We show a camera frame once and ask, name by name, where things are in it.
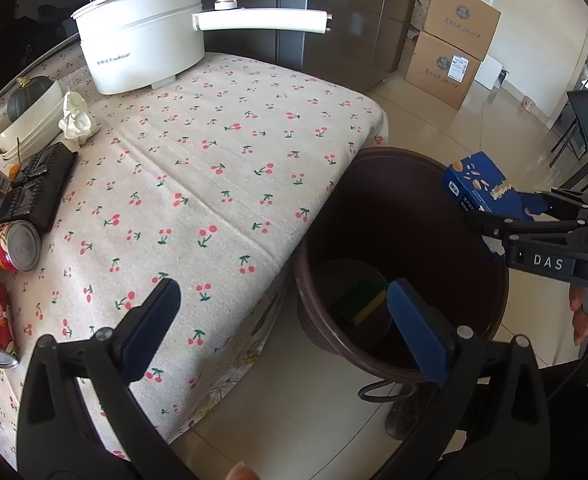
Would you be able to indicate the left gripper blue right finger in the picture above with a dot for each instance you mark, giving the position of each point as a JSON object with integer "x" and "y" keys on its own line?
{"x": 488, "y": 418}

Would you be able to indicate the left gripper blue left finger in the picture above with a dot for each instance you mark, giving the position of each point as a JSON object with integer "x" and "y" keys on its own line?
{"x": 56, "y": 436}

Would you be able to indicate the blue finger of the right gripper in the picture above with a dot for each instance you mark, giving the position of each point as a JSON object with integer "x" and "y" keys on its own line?
{"x": 486, "y": 223}
{"x": 556, "y": 198}

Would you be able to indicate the dark blue snack box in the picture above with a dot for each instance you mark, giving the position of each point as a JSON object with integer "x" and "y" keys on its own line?
{"x": 476, "y": 183}

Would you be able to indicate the brown round trash bin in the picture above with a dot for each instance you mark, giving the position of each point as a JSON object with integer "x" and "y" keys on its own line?
{"x": 389, "y": 217}

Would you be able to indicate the person's left hand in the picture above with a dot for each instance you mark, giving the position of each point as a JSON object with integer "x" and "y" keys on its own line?
{"x": 241, "y": 471}

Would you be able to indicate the lower cardboard box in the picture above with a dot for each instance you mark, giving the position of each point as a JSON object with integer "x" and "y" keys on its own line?
{"x": 442, "y": 70}

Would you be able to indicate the cardboard box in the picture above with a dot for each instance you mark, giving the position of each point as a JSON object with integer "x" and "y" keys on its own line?
{"x": 442, "y": 70}
{"x": 469, "y": 25}

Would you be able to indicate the red can upper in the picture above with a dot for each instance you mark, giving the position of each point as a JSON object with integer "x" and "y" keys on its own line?
{"x": 20, "y": 246}

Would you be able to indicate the upper cardboard box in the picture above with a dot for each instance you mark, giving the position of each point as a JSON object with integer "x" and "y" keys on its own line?
{"x": 469, "y": 25}

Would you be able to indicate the black plastic tray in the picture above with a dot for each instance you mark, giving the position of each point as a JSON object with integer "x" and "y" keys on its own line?
{"x": 37, "y": 189}

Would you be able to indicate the grey refrigerator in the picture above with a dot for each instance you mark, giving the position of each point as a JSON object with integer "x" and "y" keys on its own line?
{"x": 355, "y": 43}

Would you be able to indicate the cherry print tablecloth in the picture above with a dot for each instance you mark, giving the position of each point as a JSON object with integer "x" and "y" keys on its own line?
{"x": 212, "y": 181}

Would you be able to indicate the crumpled white tissue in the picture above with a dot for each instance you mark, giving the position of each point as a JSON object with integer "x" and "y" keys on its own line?
{"x": 78, "y": 125}

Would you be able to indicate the stack of white plates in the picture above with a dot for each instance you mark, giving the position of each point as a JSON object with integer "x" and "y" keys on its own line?
{"x": 34, "y": 134}

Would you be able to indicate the dark green pumpkin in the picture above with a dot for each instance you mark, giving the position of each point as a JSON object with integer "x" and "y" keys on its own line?
{"x": 28, "y": 92}

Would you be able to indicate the white electric cooking pot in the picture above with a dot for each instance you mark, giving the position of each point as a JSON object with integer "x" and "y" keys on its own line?
{"x": 132, "y": 44}

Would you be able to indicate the white bowl with green handle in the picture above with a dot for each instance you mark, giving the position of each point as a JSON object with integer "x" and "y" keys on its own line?
{"x": 43, "y": 105}

